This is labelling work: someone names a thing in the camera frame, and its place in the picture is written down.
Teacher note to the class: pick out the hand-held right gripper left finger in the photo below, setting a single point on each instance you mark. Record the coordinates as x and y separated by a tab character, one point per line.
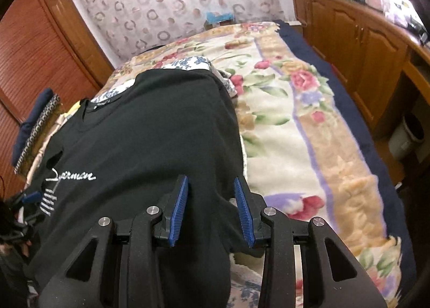
178	210

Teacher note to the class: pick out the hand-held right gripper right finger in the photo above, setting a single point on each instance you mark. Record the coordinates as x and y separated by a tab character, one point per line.
243	214

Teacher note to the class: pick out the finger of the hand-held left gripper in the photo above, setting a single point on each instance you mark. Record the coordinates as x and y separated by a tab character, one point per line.
31	198

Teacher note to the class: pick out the black t-shirt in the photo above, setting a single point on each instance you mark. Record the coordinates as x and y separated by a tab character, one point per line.
151	133

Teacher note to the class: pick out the beige floral fleece blanket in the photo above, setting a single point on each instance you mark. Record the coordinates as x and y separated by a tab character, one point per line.
278	147

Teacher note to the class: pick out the folded navy cloth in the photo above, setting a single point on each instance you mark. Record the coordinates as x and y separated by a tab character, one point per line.
33	116

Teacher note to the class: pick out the wooden louvered wardrobe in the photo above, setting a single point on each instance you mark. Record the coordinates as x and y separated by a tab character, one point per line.
33	59

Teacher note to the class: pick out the white blue floral quilt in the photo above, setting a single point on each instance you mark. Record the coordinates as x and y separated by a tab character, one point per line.
188	63

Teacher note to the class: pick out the navy bed sheet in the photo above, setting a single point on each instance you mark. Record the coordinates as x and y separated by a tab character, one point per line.
336	83

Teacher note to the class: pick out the white trash bin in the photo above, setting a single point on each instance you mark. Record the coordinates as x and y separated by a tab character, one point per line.
403	140

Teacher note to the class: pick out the small blue object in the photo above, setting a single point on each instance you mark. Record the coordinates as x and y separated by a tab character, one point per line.
218	17

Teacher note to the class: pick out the wooden cabinet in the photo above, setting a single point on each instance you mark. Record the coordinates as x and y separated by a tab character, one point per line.
352	42

